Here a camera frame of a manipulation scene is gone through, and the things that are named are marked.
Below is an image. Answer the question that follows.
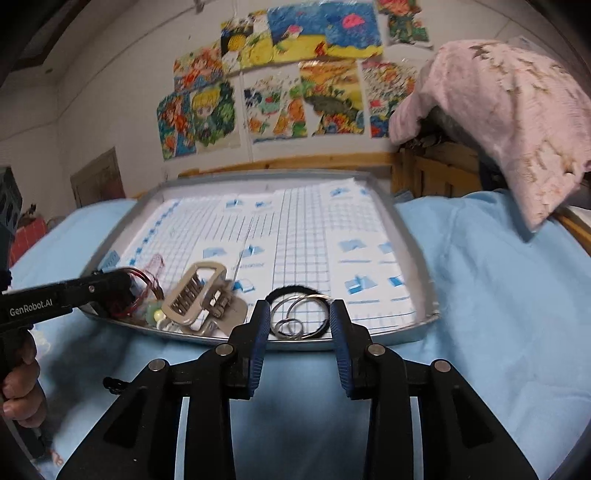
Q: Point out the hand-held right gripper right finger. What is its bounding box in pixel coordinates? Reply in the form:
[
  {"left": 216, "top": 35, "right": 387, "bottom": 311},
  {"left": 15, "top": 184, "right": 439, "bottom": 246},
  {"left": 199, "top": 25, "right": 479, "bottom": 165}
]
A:
[{"left": 329, "top": 298, "right": 541, "bottom": 480}]

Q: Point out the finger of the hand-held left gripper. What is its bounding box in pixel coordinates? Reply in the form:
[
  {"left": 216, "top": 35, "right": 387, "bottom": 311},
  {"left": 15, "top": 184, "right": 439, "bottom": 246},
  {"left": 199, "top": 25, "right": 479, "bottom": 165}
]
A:
[{"left": 78, "top": 268, "right": 136, "bottom": 320}]

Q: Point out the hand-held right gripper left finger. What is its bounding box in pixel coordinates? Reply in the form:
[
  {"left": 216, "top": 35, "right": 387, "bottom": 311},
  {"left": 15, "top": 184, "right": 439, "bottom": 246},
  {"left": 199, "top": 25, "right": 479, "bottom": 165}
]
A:
[{"left": 55, "top": 299, "right": 271, "bottom": 480}]

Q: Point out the small metal key ring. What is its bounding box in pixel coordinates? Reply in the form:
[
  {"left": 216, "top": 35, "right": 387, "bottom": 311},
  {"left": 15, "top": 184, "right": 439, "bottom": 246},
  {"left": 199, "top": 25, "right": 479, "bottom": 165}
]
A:
[{"left": 269, "top": 302, "right": 305, "bottom": 341}]

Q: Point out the large metal key ring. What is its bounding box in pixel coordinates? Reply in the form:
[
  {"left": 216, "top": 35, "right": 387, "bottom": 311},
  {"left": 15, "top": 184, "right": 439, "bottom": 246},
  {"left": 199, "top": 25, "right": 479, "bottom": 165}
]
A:
[{"left": 285, "top": 294, "right": 334, "bottom": 341}]

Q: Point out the black hair tie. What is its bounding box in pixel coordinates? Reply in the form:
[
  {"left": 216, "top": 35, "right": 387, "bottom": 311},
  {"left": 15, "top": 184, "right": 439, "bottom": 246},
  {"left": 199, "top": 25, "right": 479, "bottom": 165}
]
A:
[{"left": 264, "top": 286, "right": 334, "bottom": 341}]

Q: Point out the beige hair claw clip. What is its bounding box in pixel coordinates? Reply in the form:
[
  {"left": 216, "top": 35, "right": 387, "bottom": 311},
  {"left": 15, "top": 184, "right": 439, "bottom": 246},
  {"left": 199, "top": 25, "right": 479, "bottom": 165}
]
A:
[{"left": 161, "top": 261, "right": 250, "bottom": 335}]

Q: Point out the grey shallow box tray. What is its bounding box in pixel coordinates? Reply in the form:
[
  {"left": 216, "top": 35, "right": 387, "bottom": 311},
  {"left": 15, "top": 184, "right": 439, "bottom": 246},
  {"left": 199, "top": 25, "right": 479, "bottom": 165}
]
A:
[{"left": 79, "top": 170, "right": 440, "bottom": 354}]

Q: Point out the person's left hand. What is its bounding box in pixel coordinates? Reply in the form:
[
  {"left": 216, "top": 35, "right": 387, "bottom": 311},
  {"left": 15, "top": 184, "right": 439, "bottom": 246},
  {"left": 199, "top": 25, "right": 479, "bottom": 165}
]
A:
[{"left": 0, "top": 330, "right": 48, "bottom": 423}]

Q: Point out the pink translucent band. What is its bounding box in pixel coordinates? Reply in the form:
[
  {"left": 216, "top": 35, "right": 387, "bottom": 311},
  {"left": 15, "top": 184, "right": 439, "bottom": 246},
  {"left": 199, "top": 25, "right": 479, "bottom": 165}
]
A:
[{"left": 141, "top": 253, "right": 166, "bottom": 284}]

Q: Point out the red plaid cloth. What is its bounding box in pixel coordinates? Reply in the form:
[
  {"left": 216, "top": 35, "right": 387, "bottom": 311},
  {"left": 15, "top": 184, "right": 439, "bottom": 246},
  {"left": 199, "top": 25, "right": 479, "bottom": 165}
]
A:
[{"left": 14, "top": 217, "right": 48, "bottom": 259}]

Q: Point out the brown wooden door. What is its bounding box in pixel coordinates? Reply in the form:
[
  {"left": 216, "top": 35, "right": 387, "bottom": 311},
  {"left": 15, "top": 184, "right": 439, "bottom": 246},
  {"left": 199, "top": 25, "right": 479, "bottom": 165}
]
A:
[{"left": 70, "top": 148, "right": 125, "bottom": 208}]

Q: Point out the white gridded paper sheet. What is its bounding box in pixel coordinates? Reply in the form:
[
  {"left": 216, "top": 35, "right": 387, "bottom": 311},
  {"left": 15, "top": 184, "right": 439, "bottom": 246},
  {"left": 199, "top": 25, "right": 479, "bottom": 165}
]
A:
[{"left": 113, "top": 180, "right": 419, "bottom": 330}]

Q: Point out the light blue printed bedsheet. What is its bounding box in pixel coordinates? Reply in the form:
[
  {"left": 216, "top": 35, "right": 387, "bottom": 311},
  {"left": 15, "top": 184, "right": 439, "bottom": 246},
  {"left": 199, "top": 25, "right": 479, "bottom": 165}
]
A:
[{"left": 9, "top": 189, "right": 591, "bottom": 480}]

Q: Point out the pink floral blanket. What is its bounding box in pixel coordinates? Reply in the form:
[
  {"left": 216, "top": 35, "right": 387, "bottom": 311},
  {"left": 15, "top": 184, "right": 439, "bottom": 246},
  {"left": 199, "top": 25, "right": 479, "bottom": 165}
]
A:
[{"left": 389, "top": 39, "right": 591, "bottom": 232}]

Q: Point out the wooden bed frame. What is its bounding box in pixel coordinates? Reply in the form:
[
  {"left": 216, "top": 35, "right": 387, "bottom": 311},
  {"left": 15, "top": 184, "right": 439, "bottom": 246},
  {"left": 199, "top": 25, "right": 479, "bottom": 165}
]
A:
[{"left": 178, "top": 141, "right": 509, "bottom": 199}]

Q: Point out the group of colourful wall drawings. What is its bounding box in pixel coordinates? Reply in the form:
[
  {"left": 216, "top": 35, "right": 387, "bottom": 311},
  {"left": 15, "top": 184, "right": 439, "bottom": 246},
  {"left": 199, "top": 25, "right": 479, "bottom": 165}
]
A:
[{"left": 156, "top": 0, "right": 435, "bottom": 161}]

